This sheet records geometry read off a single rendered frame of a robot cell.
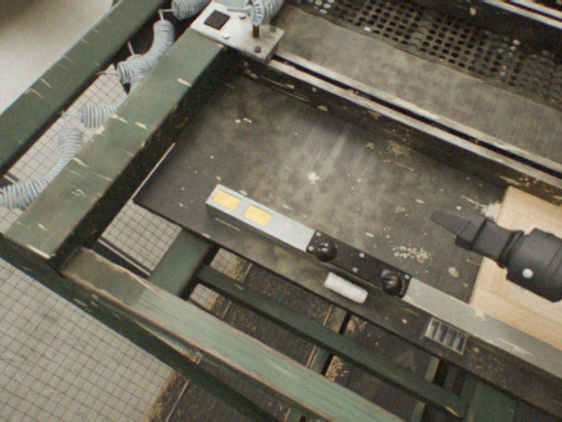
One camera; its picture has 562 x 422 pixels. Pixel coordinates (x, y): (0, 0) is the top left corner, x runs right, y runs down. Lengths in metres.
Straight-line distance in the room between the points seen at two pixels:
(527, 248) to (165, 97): 0.72
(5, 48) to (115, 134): 5.30
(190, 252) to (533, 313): 0.67
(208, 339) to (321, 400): 0.21
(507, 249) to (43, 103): 1.22
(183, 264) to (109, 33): 0.89
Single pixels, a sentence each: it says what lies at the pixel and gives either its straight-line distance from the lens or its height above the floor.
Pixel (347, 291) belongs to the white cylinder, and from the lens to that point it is 0.90.
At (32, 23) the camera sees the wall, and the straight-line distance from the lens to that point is 6.48.
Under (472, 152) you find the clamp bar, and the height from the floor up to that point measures 1.36.
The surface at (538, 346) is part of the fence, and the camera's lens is 0.99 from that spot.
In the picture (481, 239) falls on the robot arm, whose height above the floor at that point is 1.43.
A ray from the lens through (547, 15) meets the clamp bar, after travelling 1.48.
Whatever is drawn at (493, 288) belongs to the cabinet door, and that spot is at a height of 1.22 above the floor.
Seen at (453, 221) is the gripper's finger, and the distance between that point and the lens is 0.80.
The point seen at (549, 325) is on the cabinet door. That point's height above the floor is 1.12.
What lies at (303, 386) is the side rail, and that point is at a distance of 0.82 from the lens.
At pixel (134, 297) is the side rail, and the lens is 0.87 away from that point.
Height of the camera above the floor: 1.89
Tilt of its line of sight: 18 degrees down
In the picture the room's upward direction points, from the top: 50 degrees counter-clockwise
